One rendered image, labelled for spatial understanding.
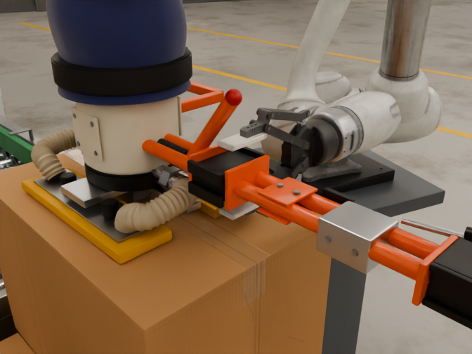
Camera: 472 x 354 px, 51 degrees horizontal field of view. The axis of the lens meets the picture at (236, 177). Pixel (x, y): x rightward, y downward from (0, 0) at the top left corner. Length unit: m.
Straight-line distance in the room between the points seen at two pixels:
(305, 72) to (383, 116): 0.22
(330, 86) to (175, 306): 0.84
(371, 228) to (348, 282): 1.05
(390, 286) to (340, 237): 1.76
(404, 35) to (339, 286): 0.77
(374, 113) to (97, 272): 0.52
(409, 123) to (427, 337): 1.00
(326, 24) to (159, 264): 0.58
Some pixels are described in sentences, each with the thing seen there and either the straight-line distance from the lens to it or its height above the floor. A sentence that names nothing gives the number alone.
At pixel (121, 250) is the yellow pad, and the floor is 0.97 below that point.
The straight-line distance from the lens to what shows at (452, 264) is 0.52.
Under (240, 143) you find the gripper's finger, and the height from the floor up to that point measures 1.13.
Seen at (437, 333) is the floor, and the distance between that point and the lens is 2.15.
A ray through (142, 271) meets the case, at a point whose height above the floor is 0.94.
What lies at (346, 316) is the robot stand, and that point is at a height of 0.27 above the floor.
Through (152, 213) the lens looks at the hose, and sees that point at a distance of 0.72.
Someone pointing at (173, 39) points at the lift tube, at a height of 1.24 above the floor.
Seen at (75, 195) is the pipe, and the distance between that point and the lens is 0.86.
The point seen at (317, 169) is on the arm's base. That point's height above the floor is 0.80.
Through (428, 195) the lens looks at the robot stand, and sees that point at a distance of 1.44.
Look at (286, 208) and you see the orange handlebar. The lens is 0.61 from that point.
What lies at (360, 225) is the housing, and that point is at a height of 1.09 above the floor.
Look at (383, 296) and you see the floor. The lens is 2.25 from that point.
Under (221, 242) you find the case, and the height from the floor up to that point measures 0.94.
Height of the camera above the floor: 1.38
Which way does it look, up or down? 26 degrees down
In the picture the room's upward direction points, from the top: straight up
